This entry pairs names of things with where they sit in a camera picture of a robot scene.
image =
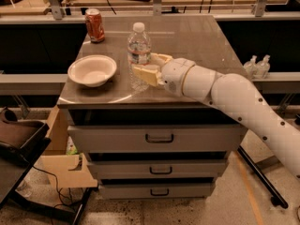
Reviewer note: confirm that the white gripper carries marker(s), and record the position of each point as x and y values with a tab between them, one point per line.
173	74

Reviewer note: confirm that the clear plastic water bottle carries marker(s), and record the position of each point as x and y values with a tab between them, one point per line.
138	54

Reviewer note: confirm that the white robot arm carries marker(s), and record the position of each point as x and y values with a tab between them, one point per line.
232	94

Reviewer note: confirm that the white paper bowl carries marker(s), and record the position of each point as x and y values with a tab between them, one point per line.
92	70

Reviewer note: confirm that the left clear pump bottle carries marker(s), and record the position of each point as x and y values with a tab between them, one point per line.
250	65

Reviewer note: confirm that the orange soda can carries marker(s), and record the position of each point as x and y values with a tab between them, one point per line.
94	26

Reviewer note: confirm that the top grey drawer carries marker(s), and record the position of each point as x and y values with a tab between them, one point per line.
156	139

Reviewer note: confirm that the grey drawer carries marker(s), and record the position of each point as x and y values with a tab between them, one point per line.
157	169
156	191
156	139

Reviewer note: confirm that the middle grey drawer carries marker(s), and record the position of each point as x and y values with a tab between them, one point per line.
157	169

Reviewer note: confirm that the bottom grey drawer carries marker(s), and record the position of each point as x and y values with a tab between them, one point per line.
156	191

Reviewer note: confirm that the cardboard box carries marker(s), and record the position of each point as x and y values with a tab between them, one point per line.
68	169

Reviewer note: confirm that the black stand leg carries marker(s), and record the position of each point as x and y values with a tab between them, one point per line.
276	198

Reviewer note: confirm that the metal frame rail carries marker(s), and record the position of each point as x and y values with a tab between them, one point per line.
71	11

